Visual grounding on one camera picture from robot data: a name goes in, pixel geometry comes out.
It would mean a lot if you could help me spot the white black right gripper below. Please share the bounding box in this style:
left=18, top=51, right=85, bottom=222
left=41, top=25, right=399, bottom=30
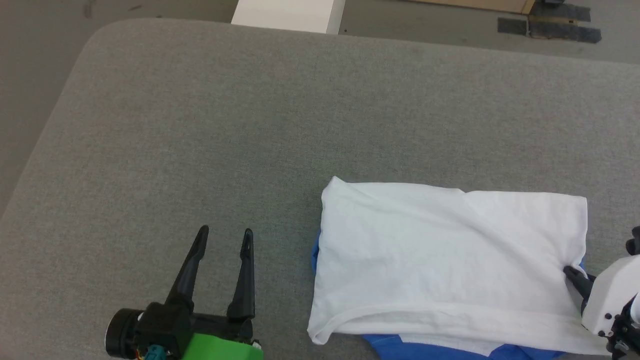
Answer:
left=563, top=226, right=640, bottom=336

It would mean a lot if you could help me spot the blue and white t-shirt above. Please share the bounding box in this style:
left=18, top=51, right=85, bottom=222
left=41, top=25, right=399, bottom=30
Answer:
left=306, top=176, right=613, bottom=360

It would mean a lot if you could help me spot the black floor mat piece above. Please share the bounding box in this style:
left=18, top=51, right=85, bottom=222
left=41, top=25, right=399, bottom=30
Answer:
left=530, top=2, right=591, bottom=22

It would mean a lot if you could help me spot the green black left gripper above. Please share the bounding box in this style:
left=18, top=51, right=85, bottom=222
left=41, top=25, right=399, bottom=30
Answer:
left=105, top=225, right=265, bottom=360

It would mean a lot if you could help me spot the wood framed grid fence panel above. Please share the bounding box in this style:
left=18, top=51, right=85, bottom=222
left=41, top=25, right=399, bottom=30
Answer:
left=410, top=0, right=537, bottom=15

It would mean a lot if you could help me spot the white rectangular box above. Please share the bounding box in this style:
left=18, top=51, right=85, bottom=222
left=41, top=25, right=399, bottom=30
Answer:
left=231, top=0, right=347, bottom=35

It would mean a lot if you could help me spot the long black tape patch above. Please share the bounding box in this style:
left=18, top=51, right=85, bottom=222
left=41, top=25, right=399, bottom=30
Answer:
left=528, top=21, right=602, bottom=44

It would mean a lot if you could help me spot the small black tape patch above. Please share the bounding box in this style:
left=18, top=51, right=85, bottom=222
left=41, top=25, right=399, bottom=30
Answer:
left=497, top=17, right=530, bottom=36

